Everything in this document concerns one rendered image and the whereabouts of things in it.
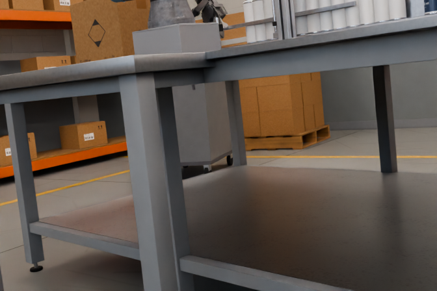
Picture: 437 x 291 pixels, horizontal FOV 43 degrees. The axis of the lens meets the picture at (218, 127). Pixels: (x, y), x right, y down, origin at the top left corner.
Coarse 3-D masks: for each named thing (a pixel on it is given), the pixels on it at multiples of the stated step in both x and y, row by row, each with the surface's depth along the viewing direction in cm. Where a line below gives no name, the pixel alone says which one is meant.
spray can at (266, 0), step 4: (264, 0) 209; (268, 0) 208; (264, 4) 209; (268, 4) 208; (264, 8) 210; (268, 8) 208; (264, 12) 210; (268, 12) 209; (264, 16) 211; (268, 16) 209; (272, 16) 209; (268, 24) 209; (268, 28) 210; (272, 28) 209; (268, 32) 210; (272, 32) 209; (268, 36) 210; (272, 36) 209
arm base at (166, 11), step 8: (152, 0) 172; (160, 0) 170; (168, 0) 170; (176, 0) 171; (184, 0) 173; (152, 8) 172; (160, 8) 170; (168, 8) 170; (176, 8) 171; (184, 8) 172; (152, 16) 172; (160, 16) 170; (168, 16) 169; (176, 16) 171; (184, 16) 171; (192, 16) 174; (152, 24) 171; (160, 24) 170; (168, 24) 169
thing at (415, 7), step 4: (408, 0) 176; (412, 0) 175; (416, 0) 174; (420, 0) 173; (408, 4) 176; (412, 4) 175; (416, 4) 174; (420, 4) 173; (408, 8) 176; (412, 8) 175; (416, 8) 174; (420, 8) 174; (424, 8) 173; (408, 12) 176; (412, 12) 175; (416, 12) 175; (420, 12) 174; (424, 12) 173; (408, 16) 176; (412, 16) 176; (416, 16) 175
